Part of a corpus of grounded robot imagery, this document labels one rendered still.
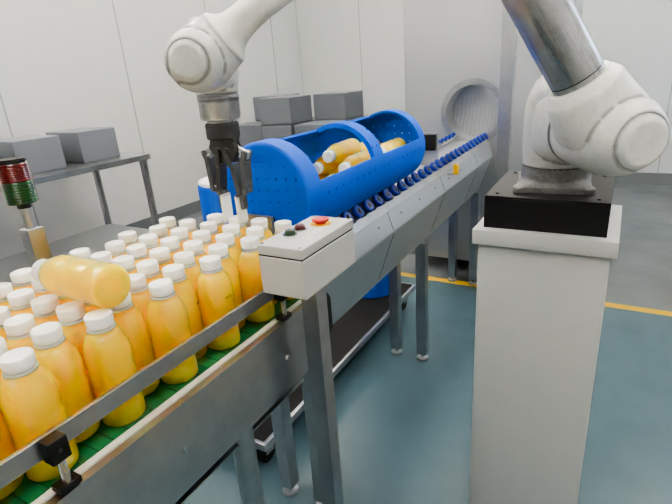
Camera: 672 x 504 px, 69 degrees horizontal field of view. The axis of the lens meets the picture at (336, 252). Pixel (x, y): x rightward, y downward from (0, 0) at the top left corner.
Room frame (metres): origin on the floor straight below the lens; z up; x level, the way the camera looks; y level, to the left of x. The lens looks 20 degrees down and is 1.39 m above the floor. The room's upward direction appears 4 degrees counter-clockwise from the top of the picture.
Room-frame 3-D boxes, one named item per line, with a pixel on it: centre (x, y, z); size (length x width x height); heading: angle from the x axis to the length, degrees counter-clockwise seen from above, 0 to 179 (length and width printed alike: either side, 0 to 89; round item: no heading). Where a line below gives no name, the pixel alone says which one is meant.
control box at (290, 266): (0.91, 0.05, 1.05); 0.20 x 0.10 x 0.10; 149
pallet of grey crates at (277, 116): (5.37, 0.30, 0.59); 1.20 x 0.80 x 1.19; 59
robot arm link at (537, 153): (1.18, -0.56, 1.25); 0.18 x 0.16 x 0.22; 2
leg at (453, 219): (3.02, -0.78, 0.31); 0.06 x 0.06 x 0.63; 59
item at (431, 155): (2.38, -0.48, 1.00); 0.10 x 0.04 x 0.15; 59
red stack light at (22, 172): (1.09, 0.70, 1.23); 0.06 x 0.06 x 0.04
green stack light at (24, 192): (1.09, 0.70, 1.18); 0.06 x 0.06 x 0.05
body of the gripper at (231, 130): (1.12, 0.23, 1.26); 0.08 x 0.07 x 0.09; 59
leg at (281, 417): (1.33, 0.22, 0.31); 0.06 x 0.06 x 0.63; 59
